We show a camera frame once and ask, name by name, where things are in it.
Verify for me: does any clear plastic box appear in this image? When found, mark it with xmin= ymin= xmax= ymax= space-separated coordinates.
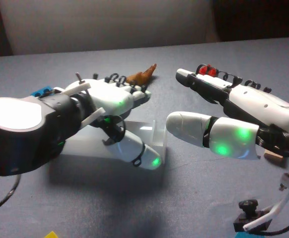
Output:
xmin=49 ymin=120 xmax=169 ymax=174

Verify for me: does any wooden rectangular block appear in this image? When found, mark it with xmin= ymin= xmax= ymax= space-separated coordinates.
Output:
xmin=263 ymin=150 xmax=285 ymax=163

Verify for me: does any white background panel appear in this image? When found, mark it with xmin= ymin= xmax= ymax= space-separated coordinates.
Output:
xmin=0 ymin=0 xmax=220 ymax=55

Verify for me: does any dark curtain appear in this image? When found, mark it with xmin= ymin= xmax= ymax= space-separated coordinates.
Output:
xmin=213 ymin=0 xmax=289 ymax=42

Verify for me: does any blue four-hole square block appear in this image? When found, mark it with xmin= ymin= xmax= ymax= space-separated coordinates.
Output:
xmin=31 ymin=85 xmax=55 ymax=98

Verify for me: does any red toy brick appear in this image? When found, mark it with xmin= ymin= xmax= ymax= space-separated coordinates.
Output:
xmin=198 ymin=64 xmax=217 ymax=76

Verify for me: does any brown toy carrot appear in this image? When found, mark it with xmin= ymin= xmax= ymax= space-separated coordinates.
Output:
xmin=126 ymin=63 xmax=157 ymax=85

